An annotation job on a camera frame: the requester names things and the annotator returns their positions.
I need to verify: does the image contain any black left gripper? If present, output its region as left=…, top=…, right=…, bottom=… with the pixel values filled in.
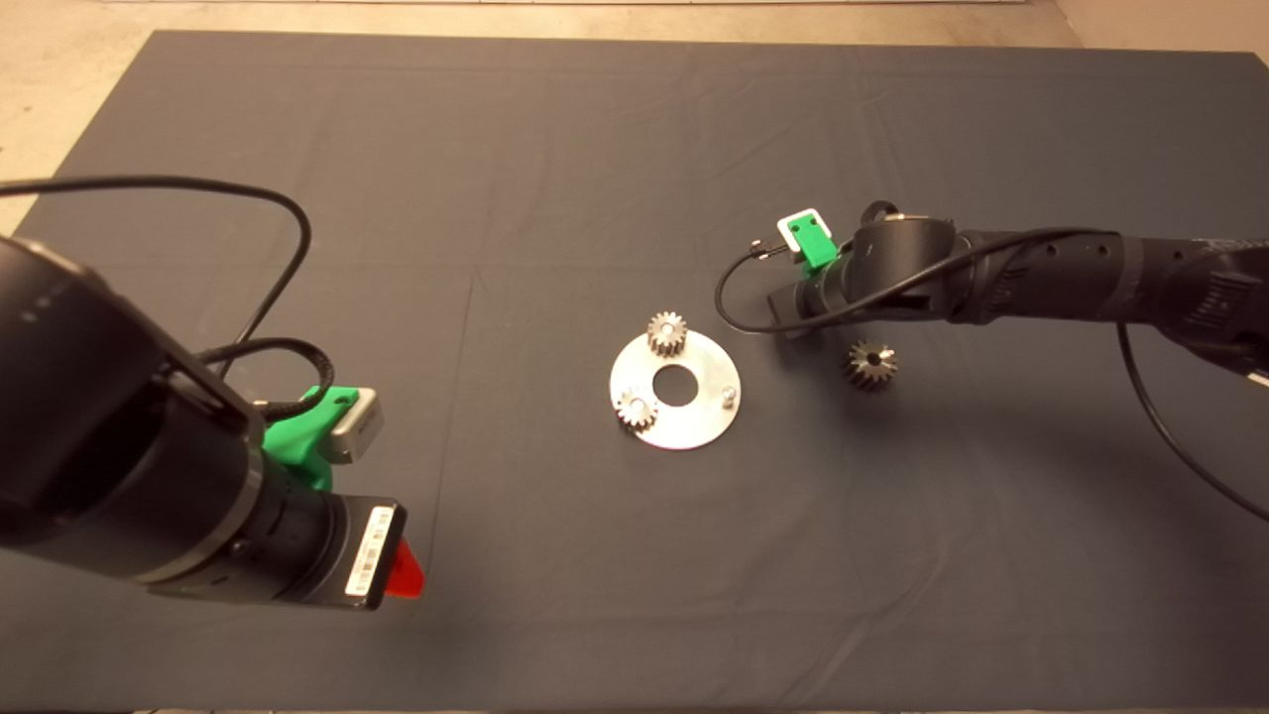
left=319, top=493, right=425, bottom=611

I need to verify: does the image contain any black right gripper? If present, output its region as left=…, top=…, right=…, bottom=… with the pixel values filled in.
left=766, top=263, right=854, bottom=340

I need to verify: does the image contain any large steel gear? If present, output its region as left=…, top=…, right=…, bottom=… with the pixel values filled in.
left=844, top=340, right=899, bottom=391

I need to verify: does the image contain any small steel gear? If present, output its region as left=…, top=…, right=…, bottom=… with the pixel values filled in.
left=647, top=311, right=690, bottom=359
left=615, top=389, right=659, bottom=433

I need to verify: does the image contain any round metal plate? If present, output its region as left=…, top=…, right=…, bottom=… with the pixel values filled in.
left=609, top=330, right=743, bottom=451

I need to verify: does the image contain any dark grey table cloth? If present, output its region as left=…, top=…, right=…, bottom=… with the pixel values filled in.
left=0, top=30, right=1269, bottom=711

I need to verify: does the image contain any green right camera mount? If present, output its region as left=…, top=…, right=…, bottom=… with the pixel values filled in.
left=793, top=220, right=842, bottom=271

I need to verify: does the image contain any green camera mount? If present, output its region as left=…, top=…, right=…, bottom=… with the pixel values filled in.
left=263, top=385, right=360, bottom=494
left=793, top=220, right=842, bottom=271

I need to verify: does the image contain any white right camera box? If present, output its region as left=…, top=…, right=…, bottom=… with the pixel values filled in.
left=776, top=208, right=832, bottom=261

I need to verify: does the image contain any grey left camera box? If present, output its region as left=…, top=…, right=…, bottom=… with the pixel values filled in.
left=332, top=388, right=386, bottom=465

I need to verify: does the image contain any green left camera mount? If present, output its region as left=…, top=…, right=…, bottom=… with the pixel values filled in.
left=263, top=385, right=360, bottom=494

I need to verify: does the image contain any black left camera cable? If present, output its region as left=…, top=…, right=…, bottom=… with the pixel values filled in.
left=0, top=177, right=338, bottom=417

